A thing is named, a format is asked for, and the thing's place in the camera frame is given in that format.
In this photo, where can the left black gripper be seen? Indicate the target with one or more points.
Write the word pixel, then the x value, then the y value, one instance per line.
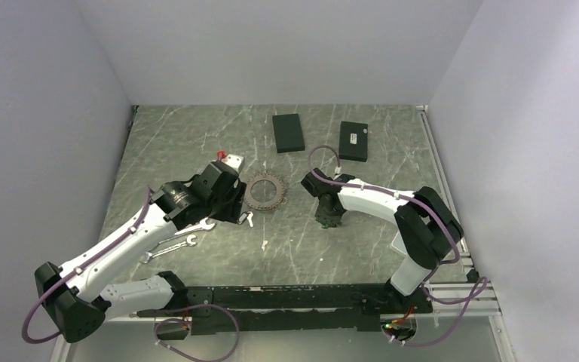
pixel 232 211

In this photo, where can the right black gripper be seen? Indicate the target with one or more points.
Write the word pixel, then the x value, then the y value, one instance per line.
pixel 332 221

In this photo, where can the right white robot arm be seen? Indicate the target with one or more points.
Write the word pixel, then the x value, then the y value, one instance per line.
pixel 428 232

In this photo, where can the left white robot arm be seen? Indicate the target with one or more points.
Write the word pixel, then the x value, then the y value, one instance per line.
pixel 79 295

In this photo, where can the black box with label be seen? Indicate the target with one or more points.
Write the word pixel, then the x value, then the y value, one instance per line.
pixel 353 141

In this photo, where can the clear plastic card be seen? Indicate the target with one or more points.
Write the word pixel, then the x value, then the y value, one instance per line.
pixel 398 245

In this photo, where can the plain black rectangular box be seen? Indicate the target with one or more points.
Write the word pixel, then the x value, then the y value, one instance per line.
pixel 288 133

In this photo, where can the lower silver wrench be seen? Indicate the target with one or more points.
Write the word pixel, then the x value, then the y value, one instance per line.
pixel 150 255

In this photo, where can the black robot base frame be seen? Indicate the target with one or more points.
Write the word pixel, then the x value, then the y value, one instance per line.
pixel 363 307

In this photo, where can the aluminium rail frame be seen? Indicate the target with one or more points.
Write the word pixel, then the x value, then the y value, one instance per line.
pixel 286 245

